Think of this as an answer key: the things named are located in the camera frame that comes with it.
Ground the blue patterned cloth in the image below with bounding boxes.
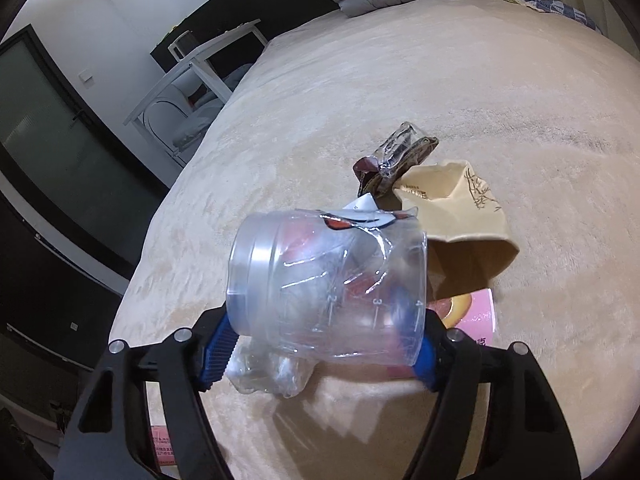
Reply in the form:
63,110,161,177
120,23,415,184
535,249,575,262
487,0,606,36

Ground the black headboard panel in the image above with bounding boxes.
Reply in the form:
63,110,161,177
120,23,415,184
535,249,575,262
150,0,346,72

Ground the small white table appliance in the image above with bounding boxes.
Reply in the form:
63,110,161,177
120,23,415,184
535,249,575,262
167,30,198,58

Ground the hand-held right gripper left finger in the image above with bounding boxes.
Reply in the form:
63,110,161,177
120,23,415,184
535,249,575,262
55,307,241,480

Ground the frosted glass door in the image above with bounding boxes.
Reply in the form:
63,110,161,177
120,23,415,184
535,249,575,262
0,25,171,273

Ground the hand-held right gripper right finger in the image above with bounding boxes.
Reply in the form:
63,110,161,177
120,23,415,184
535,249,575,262
400,310,583,480

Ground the pink printed box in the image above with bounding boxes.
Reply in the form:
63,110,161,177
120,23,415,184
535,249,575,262
425,287,497,381

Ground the white side table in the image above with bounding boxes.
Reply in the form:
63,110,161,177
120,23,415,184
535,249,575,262
124,19,268,166

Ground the clear plastic container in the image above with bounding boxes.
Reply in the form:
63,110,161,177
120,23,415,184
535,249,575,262
225,207,431,366

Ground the tan paper bag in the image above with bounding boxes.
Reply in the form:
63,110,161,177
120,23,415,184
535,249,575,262
392,160,521,301

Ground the beige fleece blanket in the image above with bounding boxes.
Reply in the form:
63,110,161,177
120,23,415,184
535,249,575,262
107,0,640,480

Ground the pink printed packet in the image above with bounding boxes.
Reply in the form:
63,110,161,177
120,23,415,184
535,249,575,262
149,424,177,467

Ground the white red snack wrapper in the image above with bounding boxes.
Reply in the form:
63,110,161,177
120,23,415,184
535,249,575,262
320,196,418,233

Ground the crumpled clear plastic wrap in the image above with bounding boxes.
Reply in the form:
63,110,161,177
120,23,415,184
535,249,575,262
227,337,321,398

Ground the grey cushioned chair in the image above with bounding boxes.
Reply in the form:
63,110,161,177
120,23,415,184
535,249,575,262
142,62,256,151

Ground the maroon plastic-wrapped box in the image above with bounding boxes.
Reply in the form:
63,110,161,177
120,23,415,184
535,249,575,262
352,121,441,211

